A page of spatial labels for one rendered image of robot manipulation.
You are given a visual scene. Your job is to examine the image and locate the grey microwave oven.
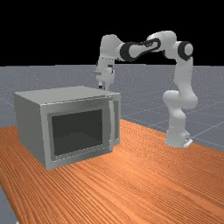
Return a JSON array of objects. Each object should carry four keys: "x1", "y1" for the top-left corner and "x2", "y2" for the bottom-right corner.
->
[{"x1": 13, "y1": 85, "x2": 122, "y2": 171}]

